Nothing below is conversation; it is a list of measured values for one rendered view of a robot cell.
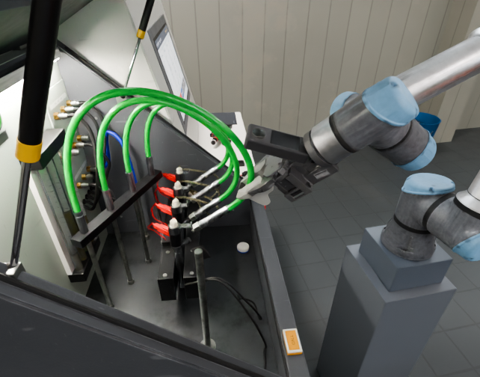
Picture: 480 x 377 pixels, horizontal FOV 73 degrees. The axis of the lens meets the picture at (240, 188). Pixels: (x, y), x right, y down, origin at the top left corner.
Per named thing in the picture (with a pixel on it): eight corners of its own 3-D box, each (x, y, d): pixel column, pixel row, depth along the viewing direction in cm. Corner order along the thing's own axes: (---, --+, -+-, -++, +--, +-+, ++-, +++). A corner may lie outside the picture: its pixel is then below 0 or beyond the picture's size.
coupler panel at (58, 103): (90, 204, 91) (56, 94, 74) (78, 205, 91) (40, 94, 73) (102, 179, 102) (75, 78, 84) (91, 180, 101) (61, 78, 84)
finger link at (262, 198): (251, 218, 69) (283, 198, 64) (230, 203, 67) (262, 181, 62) (253, 208, 71) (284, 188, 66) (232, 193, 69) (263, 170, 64)
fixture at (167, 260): (202, 315, 87) (199, 275, 78) (164, 318, 86) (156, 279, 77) (202, 230, 115) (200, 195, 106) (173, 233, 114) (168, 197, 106)
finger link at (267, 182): (251, 201, 64) (285, 179, 59) (245, 197, 63) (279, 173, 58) (253, 185, 67) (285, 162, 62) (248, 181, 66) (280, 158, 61)
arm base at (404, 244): (412, 224, 107) (422, 199, 102) (445, 256, 95) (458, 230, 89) (371, 230, 105) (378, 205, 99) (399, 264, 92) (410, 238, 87)
